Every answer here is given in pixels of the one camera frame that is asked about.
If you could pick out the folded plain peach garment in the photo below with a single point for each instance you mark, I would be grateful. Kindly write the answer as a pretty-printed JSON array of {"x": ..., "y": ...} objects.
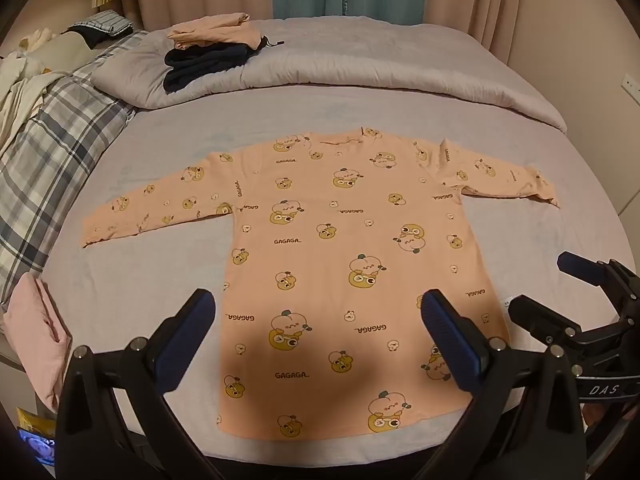
[{"x": 215, "y": 30}]

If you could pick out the grey folded duvet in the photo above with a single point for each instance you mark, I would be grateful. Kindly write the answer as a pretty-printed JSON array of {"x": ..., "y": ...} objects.
[{"x": 350, "y": 55}]

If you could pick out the plaid blanket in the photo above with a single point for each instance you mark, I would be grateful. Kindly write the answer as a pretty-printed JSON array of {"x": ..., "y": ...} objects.
[{"x": 60, "y": 125}]

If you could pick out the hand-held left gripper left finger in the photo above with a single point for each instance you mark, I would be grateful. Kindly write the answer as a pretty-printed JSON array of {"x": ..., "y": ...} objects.
[{"x": 192, "y": 330}]

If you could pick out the plaid pillow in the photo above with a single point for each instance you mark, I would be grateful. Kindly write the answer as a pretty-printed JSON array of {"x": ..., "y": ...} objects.
[{"x": 102, "y": 22}]

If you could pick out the yellow packet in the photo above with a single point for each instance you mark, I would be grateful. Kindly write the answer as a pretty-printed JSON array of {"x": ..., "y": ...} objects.
[{"x": 32, "y": 420}]

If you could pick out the folded dark navy garment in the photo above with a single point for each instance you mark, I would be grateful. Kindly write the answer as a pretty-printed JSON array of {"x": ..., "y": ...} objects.
[{"x": 200, "y": 65}]

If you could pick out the olive cushion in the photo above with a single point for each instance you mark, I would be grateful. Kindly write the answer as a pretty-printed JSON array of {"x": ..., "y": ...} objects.
[{"x": 55, "y": 50}]

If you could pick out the white crumpled cloth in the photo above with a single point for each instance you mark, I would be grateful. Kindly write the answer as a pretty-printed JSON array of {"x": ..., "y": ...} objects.
[{"x": 17, "y": 85}]

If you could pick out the white power strip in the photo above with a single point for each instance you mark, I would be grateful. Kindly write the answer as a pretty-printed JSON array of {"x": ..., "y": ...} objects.
[{"x": 628, "y": 84}]

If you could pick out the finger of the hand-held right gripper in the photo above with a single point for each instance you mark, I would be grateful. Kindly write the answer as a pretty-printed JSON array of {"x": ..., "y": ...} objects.
[
  {"x": 582, "y": 265},
  {"x": 542, "y": 320}
]

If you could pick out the peach cartoon print shirt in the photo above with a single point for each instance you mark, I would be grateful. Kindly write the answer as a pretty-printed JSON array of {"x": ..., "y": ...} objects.
[{"x": 350, "y": 240}]

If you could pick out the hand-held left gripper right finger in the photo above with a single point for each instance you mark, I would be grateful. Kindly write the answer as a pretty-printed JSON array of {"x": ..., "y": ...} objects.
[{"x": 450, "y": 335}]

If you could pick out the pink folded cloth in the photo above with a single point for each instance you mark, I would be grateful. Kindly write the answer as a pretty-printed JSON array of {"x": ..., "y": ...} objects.
[{"x": 35, "y": 340}]

